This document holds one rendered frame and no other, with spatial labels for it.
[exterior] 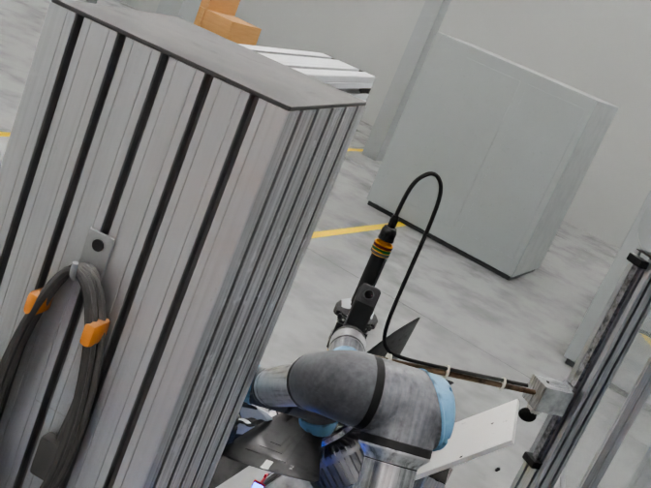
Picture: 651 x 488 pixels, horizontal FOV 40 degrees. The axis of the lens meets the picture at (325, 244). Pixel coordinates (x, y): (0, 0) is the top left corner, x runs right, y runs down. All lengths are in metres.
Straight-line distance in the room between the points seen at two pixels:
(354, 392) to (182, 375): 0.55
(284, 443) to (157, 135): 1.29
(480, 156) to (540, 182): 0.66
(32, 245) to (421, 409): 0.71
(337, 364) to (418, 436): 0.16
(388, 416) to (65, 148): 0.72
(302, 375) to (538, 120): 7.80
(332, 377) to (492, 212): 7.89
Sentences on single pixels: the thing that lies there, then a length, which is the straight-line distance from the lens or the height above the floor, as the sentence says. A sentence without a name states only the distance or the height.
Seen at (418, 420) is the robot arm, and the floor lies 1.58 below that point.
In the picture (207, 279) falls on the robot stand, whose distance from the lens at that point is 0.81.
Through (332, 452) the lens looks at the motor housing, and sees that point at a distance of 2.18.
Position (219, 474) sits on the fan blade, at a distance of 2.23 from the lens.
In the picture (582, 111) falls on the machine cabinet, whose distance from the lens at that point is 8.99.
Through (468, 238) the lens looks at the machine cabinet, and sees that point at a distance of 9.32.
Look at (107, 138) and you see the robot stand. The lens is 0.84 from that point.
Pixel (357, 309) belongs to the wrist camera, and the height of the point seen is 1.53.
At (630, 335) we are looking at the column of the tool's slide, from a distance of 2.41.
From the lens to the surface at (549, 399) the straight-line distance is 2.38.
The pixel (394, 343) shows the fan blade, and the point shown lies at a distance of 2.36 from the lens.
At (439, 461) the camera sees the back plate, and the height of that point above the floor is 1.22.
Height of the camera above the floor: 2.15
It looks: 16 degrees down
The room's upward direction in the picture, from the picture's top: 23 degrees clockwise
